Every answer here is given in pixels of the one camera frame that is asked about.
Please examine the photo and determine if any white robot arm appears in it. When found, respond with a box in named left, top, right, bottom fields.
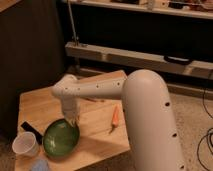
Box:
left=52, top=69, right=186, bottom=171

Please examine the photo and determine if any grey metal beam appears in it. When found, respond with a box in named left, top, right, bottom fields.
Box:
left=65, top=42, right=213, bottom=78

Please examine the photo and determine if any black cable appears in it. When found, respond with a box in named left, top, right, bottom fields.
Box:
left=195, top=69, right=213, bottom=171

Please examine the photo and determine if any clear plastic measuring cup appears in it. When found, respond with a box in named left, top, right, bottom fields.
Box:
left=12, top=132, right=39, bottom=157

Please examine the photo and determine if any green ceramic bowl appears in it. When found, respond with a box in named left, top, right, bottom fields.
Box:
left=42, top=119, right=80, bottom=158

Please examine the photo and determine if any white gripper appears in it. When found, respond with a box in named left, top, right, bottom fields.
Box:
left=62, top=99, right=80, bottom=126

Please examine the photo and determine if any wooden table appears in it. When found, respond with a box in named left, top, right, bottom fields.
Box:
left=15, top=87, right=129, bottom=171

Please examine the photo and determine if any orange carrot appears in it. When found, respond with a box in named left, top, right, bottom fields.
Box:
left=110, top=106, right=119, bottom=133

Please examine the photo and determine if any black handle on beam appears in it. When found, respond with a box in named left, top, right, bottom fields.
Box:
left=164, top=56, right=193, bottom=65

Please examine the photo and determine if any black rectangular bar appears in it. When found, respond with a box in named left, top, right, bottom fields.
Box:
left=21, top=122, right=43, bottom=145

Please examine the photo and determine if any upper shelf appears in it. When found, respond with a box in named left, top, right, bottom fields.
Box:
left=62, top=0, right=213, bottom=20

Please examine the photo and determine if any blue sponge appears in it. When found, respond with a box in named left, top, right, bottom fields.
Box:
left=30, top=159, right=51, bottom=171

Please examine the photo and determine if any metal pole stand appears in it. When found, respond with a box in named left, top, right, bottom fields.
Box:
left=67, top=0, right=79, bottom=46

